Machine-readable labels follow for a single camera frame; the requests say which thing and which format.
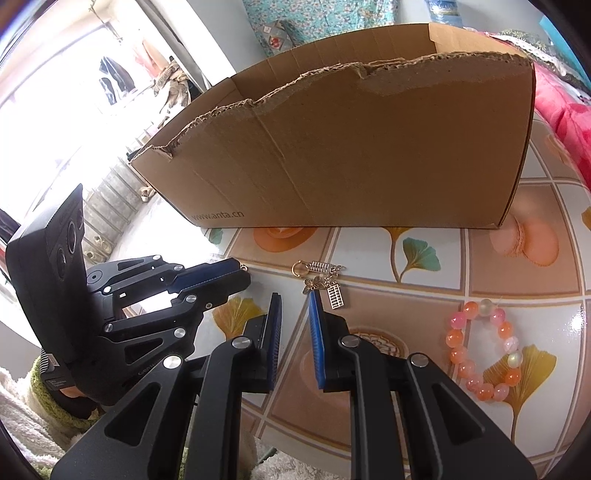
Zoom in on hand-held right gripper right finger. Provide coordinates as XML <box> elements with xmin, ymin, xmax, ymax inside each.
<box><xmin>307</xmin><ymin>290</ymin><xmax>539</xmax><ymax>480</ymax></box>

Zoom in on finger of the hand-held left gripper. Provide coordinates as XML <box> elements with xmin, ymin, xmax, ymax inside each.
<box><xmin>87</xmin><ymin>254</ymin><xmax>243</xmax><ymax>296</ymax></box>
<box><xmin>104</xmin><ymin>272</ymin><xmax>252</xmax><ymax>370</ymax></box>

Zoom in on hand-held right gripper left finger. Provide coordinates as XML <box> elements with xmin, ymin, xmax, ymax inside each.
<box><xmin>50</xmin><ymin>292</ymin><xmax>283</xmax><ymax>480</ymax></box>

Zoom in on gold abacus keychain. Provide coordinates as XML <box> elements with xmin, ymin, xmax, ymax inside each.
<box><xmin>291</xmin><ymin>260</ymin><xmax>348</xmax><ymax>309</ymax></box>

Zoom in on pink orange bead bracelet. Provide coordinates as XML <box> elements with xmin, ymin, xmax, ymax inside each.
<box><xmin>444</xmin><ymin>299</ymin><xmax>520</xmax><ymax>401</ymax></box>

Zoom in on brown cardboard box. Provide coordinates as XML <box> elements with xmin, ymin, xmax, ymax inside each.
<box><xmin>129</xmin><ymin>22</ymin><xmax>536</xmax><ymax>230</ymax></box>

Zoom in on metal balcony railing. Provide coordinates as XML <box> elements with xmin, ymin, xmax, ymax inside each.
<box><xmin>78</xmin><ymin>152</ymin><xmax>153</xmax><ymax>278</ymax></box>

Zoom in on green fluffy cuff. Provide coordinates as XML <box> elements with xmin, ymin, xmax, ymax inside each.
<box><xmin>28</xmin><ymin>355</ymin><xmax>98</xmax><ymax>425</ymax></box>

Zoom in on tile print tablecloth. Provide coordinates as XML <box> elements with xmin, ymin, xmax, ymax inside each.
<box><xmin>185</xmin><ymin>134</ymin><xmax>591</xmax><ymax>480</ymax></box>

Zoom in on heap of bags and clothes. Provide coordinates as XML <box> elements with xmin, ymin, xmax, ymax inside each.
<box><xmin>152</xmin><ymin>58</ymin><xmax>204</xmax><ymax>134</ymax></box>

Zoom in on dark hanging jacket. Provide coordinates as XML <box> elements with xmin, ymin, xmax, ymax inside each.
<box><xmin>99</xmin><ymin>55</ymin><xmax>134</xmax><ymax>97</ymax></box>

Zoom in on pink hanging garment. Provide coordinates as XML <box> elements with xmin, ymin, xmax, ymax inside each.
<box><xmin>134</xmin><ymin>39</ymin><xmax>162</xmax><ymax>70</ymax></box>

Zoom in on patterned patchwork cushion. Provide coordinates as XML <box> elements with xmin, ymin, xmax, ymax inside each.
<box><xmin>259</xmin><ymin>18</ymin><xmax>296</xmax><ymax>56</ymax></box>

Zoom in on teal floral cloth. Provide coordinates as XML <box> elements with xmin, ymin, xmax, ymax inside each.
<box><xmin>242</xmin><ymin>0</ymin><xmax>398</xmax><ymax>58</ymax></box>

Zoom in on pink floral blanket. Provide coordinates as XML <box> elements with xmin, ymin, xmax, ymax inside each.
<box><xmin>489</xmin><ymin>28</ymin><xmax>591</xmax><ymax>185</ymax></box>

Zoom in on blue water bottle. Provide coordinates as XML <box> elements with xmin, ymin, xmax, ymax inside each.
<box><xmin>427</xmin><ymin>0</ymin><xmax>467</xmax><ymax>24</ymax></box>

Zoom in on lace trimmed pillow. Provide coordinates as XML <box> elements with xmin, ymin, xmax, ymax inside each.
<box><xmin>496</xmin><ymin>28</ymin><xmax>591</xmax><ymax>84</ymax></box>

